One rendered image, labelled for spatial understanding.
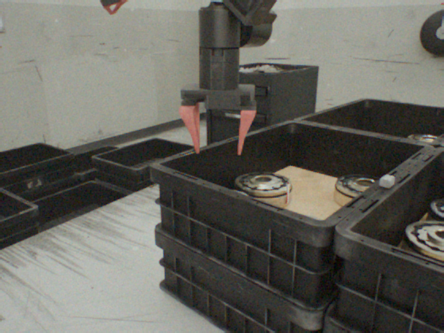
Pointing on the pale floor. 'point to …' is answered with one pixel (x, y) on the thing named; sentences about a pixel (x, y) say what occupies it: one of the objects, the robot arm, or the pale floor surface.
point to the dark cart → (269, 100)
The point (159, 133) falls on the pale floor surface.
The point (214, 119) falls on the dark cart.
